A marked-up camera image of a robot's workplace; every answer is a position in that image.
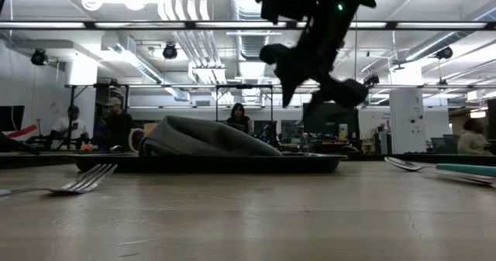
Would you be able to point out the small orange object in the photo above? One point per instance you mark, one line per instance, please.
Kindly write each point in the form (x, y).
(87, 147)

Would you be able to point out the dark office chair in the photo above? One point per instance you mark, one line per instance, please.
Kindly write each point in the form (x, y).
(445, 144)

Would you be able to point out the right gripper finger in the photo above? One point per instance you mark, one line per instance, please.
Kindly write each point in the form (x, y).
(290, 88)
(317, 97)

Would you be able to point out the person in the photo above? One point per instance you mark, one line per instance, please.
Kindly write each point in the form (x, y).
(472, 141)
(71, 127)
(118, 127)
(239, 117)

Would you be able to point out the black table frame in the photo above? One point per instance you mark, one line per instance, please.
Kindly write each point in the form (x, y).
(387, 159)

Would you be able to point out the red flat object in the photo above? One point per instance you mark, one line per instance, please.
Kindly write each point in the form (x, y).
(23, 131)

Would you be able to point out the black plastic tray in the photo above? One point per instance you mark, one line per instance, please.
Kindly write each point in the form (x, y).
(232, 164)

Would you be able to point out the grey cloth napkin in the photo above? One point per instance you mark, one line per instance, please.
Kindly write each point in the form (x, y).
(201, 137)

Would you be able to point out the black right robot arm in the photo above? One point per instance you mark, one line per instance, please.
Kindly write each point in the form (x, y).
(321, 5)

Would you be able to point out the small black monitor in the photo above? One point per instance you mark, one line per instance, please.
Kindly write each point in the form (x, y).
(11, 117)

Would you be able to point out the large black monitor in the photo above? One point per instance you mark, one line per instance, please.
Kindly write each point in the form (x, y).
(325, 123)

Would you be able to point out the metal fork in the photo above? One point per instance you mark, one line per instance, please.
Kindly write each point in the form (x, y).
(77, 186)

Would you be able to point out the lit wall lamp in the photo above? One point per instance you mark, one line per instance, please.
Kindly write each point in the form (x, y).
(477, 114)

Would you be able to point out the white square column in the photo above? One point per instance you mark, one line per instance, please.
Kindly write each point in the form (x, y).
(407, 110)
(81, 75)

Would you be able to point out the black hanging camera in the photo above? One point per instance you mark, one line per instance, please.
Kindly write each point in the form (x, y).
(38, 57)
(443, 53)
(373, 80)
(169, 52)

